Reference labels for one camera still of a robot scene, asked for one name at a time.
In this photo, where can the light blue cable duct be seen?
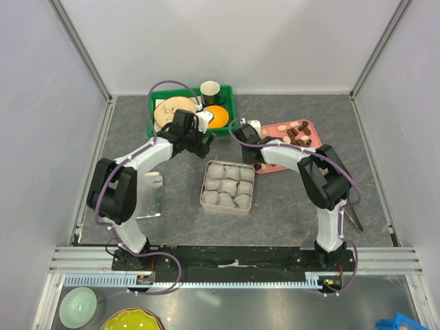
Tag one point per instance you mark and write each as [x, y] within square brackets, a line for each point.
[136, 281]

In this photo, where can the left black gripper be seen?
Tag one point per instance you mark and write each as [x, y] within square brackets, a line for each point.
[200, 149]

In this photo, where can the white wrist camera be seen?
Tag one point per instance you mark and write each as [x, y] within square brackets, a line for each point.
[254, 123]
[204, 118]

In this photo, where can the beige floral plate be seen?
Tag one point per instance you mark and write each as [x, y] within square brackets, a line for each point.
[165, 109]

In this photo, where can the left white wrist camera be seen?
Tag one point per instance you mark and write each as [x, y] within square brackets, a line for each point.
[204, 118]

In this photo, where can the pale green bowl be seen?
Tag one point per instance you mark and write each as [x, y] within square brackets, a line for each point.
[78, 307]

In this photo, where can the metal serving tongs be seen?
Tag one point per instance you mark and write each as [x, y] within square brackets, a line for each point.
[351, 215]

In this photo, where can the yellow bowl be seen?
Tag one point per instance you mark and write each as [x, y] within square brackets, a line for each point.
[133, 318]

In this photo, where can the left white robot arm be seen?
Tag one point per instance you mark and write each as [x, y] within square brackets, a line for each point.
[113, 193]

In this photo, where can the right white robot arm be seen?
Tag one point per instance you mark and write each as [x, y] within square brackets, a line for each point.
[325, 179]

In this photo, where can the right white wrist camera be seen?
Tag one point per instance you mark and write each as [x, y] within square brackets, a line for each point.
[254, 123]

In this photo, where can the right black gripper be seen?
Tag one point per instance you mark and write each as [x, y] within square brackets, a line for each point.
[245, 159]

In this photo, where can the pink plastic tray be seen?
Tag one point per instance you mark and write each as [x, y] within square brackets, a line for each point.
[297, 132]

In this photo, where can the blue plastic object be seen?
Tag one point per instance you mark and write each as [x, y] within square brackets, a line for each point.
[400, 321]

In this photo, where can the dark green mug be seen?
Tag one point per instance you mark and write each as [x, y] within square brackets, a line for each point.
[211, 94]

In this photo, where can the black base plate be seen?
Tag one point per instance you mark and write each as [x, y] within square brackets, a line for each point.
[234, 264]

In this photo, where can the green plastic crate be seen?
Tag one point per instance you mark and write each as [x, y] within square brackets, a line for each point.
[158, 96]

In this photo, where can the silver tin lid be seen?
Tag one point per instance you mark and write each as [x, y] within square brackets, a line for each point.
[150, 195]

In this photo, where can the pink chocolate tin box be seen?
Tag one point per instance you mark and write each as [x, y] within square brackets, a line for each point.
[227, 187]

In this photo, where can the orange bowl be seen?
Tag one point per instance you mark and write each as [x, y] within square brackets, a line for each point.
[220, 116]

